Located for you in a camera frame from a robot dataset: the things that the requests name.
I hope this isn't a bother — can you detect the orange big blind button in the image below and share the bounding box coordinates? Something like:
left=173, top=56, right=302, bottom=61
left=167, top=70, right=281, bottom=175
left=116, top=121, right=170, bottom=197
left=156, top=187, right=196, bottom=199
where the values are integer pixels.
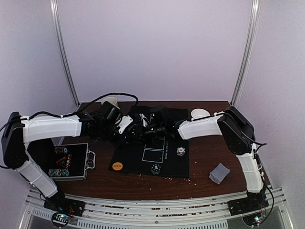
left=112, top=162, right=123, bottom=171

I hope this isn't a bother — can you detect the white poker chip stack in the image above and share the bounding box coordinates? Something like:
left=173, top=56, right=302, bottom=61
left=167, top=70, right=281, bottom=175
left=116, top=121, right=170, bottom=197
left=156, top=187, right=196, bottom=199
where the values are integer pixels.
left=176, top=146, right=186, bottom=156

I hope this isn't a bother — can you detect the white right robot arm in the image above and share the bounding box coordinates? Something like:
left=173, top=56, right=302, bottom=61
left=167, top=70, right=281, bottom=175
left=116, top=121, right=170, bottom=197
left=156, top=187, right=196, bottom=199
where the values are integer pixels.
left=129, top=105, right=268, bottom=211

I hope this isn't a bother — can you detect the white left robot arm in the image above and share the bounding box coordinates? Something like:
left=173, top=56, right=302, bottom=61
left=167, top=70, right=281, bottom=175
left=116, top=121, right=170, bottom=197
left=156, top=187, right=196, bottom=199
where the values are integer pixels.
left=1, top=102, right=142, bottom=212

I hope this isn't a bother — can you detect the black poker mat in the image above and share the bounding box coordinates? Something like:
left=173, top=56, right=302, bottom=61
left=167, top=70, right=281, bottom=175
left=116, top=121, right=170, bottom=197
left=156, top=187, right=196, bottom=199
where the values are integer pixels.
left=108, top=105, right=189, bottom=178

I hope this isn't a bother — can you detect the ceramic mug with print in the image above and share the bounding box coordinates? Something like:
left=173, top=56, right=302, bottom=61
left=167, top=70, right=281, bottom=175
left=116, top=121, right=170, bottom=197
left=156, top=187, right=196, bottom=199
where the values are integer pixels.
left=101, top=96, right=118, bottom=107

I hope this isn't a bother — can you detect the dark green chip stack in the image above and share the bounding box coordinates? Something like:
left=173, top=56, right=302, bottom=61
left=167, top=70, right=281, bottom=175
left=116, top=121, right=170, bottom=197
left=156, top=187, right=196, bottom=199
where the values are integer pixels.
left=151, top=164, right=161, bottom=175

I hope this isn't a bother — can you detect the orange bowl white inside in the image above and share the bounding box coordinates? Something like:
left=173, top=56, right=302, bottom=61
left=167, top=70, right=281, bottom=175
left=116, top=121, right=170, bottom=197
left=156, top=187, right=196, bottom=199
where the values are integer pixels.
left=191, top=108, right=210, bottom=119

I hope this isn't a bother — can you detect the aluminium poker chip case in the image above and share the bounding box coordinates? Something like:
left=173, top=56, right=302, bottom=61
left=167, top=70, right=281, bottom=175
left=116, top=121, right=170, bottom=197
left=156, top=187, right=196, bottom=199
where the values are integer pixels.
left=46, top=143, right=96, bottom=181

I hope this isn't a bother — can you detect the chip stack in case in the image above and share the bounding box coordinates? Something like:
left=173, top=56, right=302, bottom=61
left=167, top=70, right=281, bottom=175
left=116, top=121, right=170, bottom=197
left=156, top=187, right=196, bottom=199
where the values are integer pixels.
left=48, top=168, right=70, bottom=177

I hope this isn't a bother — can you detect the grey playing card deck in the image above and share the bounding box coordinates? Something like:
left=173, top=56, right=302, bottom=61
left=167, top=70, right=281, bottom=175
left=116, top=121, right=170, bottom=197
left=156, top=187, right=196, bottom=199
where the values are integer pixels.
left=209, top=163, right=231, bottom=184

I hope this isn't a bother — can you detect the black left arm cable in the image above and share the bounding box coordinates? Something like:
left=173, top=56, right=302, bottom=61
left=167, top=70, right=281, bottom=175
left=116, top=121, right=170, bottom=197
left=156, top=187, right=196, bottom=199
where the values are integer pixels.
left=76, top=92, right=139, bottom=115

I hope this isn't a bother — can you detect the aluminium corner post left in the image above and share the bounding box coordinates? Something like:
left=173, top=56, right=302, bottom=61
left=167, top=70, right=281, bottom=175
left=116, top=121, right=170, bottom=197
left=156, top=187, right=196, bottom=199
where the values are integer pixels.
left=50, top=0, right=80, bottom=106

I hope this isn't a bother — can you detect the aluminium corner post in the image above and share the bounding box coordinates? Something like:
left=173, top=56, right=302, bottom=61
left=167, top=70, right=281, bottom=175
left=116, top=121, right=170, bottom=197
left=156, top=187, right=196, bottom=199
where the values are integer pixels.
left=50, top=0, right=80, bottom=106
left=230, top=0, right=261, bottom=106

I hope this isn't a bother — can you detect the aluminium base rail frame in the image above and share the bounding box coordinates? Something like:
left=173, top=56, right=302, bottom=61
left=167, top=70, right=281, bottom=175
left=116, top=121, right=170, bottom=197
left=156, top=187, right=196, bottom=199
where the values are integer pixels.
left=20, top=186, right=294, bottom=229

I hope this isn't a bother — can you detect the aluminium corner post right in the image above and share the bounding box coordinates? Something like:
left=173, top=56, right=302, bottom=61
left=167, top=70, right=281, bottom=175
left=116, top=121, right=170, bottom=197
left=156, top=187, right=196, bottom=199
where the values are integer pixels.
left=230, top=0, right=261, bottom=106

